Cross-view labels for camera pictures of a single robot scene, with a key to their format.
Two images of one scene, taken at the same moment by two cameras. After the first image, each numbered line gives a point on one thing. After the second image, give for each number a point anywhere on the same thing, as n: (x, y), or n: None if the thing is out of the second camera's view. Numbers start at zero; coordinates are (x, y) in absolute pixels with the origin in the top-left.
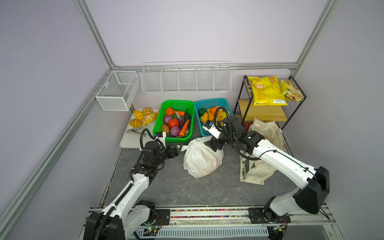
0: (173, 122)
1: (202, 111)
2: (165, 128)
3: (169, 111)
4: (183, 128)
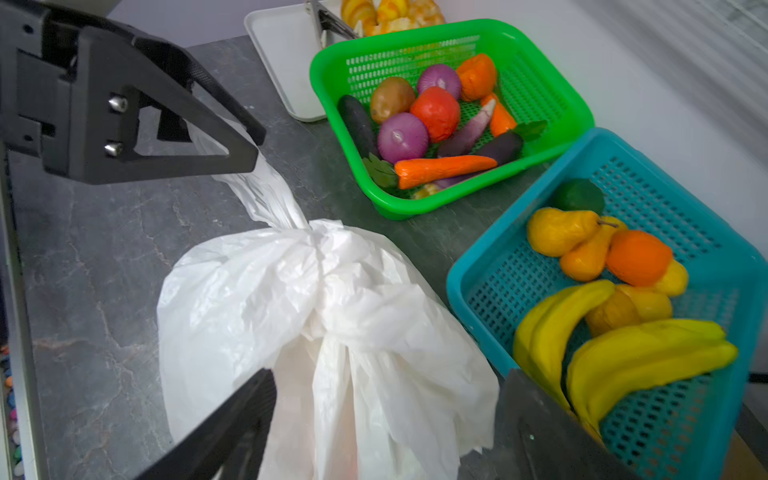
0: (439, 111)
1: (578, 194)
2: (392, 96)
3: (476, 76)
4: (414, 171)
